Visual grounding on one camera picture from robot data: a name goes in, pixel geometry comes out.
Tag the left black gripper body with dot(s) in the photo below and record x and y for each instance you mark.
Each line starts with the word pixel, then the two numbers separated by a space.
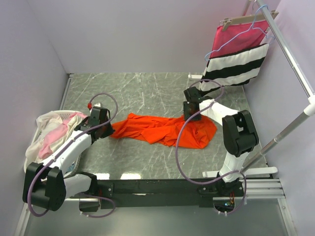
pixel 107 129

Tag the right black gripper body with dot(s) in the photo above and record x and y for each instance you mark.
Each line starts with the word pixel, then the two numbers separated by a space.
pixel 187 112

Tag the orange t-shirt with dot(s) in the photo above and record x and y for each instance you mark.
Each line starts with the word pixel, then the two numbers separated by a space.
pixel 151 129

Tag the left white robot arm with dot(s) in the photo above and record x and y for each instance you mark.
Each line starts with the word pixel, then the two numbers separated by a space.
pixel 45 185

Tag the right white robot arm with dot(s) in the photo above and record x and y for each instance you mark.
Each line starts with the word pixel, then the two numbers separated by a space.
pixel 239 132

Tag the white laundry basket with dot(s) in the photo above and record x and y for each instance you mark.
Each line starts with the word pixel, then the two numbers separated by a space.
pixel 41 147

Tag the cream and pink clothes pile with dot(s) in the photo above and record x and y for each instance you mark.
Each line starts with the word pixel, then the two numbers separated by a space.
pixel 54 132

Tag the black white striped cloth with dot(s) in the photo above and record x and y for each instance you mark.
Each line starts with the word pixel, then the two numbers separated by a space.
pixel 233 69

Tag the black base beam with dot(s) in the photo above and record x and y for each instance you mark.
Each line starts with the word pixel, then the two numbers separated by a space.
pixel 166 192

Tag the pink towel on hanger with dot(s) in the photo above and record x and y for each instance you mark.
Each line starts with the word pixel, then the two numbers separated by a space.
pixel 236 39

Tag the silver clothes rack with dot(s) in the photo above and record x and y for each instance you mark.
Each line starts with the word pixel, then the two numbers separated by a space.
pixel 276 96

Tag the wooden clip hanger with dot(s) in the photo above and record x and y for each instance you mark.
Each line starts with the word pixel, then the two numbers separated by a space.
pixel 240 20

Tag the aluminium rail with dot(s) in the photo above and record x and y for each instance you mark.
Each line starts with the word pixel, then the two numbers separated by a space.
pixel 264 189

